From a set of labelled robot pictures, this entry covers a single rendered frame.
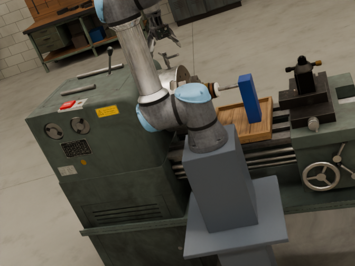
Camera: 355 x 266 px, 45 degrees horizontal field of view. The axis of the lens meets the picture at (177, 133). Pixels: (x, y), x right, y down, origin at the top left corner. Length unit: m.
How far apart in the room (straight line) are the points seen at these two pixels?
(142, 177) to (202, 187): 0.57
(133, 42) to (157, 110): 0.25
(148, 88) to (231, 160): 0.39
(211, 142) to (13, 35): 8.18
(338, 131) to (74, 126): 1.18
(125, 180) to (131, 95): 0.46
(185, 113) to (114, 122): 0.56
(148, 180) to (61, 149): 0.46
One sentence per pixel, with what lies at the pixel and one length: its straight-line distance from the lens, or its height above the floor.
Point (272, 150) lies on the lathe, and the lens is 2.02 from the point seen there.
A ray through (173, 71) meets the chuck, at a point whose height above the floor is 1.23.
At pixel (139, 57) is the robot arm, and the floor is 1.49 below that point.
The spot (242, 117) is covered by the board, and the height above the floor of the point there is 0.88.
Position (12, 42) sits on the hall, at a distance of 9.53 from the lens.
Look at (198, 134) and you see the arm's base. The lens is 1.51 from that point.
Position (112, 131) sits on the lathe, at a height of 1.10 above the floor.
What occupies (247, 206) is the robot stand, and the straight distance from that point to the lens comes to 1.64.
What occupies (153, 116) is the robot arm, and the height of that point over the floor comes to 1.28.
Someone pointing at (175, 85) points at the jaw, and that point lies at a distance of 1.97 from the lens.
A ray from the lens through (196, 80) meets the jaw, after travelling 2.15.
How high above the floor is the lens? 1.87
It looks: 26 degrees down
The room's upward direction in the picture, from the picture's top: 21 degrees counter-clockwise
